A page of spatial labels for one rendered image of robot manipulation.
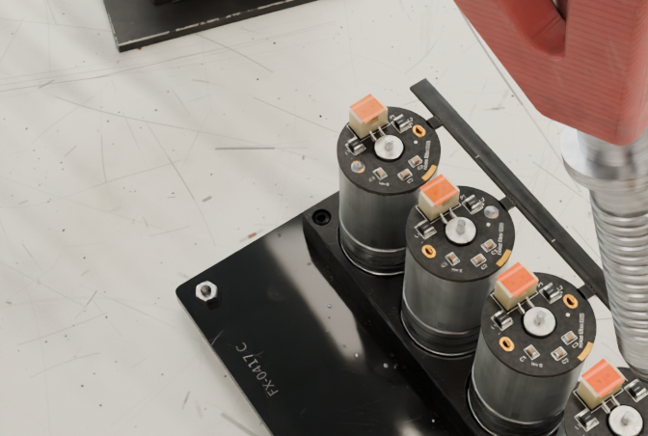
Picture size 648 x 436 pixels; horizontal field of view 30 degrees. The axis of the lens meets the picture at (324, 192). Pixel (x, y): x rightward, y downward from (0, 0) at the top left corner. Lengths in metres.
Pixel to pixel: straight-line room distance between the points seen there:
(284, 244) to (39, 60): 0.11
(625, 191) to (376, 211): 0.14
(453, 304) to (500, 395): 0.02
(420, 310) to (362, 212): 0.03
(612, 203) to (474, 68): 0.22
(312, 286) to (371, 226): 0.04
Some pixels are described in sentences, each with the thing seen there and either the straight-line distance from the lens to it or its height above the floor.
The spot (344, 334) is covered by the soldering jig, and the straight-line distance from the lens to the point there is 0.32.
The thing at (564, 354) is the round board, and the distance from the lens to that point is 0.27.
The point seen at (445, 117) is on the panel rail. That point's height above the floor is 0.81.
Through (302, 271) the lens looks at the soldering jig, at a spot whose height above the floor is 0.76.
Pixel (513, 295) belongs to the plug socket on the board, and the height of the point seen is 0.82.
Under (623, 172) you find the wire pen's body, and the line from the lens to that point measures 0.16.
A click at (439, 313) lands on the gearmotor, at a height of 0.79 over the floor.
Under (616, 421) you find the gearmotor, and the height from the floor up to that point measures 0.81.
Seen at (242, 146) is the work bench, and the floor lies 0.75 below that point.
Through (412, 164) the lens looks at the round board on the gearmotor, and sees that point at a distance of 0.29.
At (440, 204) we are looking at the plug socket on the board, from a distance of 0.28.
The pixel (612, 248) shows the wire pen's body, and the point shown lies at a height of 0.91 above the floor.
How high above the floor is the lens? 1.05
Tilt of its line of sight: 58 degrees down
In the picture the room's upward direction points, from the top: 3 degrees counter-clockwise
